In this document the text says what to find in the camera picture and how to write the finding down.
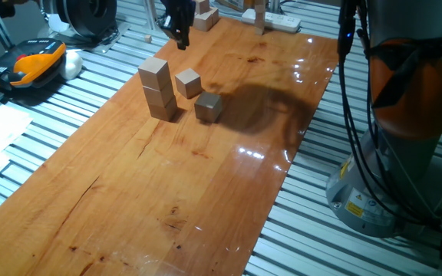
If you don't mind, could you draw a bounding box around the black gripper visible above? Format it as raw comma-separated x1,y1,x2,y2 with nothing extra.
158,0,197,51

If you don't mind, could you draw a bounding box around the light wooden cube block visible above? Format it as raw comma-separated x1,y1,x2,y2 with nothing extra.
174,67,203,100
194,90,223,123
147,98,179,123
142,82,176,109
137,56,172,92

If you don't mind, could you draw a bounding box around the wide wooden block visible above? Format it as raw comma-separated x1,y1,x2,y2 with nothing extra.
192,7,220,33

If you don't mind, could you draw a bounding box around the small wooden block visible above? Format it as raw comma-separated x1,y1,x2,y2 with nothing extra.
194,0,211,15

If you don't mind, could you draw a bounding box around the cardboard box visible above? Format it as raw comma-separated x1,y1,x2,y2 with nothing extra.
216,0,256,12

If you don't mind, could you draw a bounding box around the black round device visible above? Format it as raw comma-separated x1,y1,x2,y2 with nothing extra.
40,0,119,40

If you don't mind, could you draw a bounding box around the white power strip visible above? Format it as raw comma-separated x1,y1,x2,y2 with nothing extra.
241,8,302,34

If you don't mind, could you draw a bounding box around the white rounded object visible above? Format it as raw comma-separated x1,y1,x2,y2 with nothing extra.
58,50,84,81

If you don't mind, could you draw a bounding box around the orange and black teach pendant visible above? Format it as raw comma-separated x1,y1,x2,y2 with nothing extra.
0,38,68,92

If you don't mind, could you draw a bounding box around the varnished wooden board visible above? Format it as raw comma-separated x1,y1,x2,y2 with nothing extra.
0,17,340,276

